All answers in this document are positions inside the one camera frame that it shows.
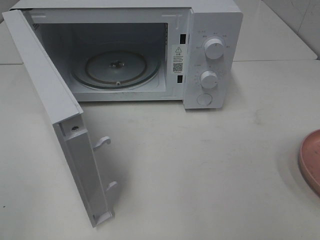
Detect round white door button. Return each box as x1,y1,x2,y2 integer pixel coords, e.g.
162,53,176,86
197,93,213,106

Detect white timer knob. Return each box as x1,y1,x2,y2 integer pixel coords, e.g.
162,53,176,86
200,70,218,89

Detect white microwave door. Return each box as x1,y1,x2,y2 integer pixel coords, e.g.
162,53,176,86
2,10,117,227

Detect pink round plate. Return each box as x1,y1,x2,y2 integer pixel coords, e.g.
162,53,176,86
298,129,320,196

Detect white warning label sticker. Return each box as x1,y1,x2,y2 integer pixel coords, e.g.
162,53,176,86
171,44,186,74

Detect white microwave oven body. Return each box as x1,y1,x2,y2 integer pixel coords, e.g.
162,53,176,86
3,0,243,109

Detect upper white power knob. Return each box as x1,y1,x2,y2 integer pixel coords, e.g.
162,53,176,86
204,37,225,60

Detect glass turntable ring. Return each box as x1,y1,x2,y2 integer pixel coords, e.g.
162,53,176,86
72,48,161,90

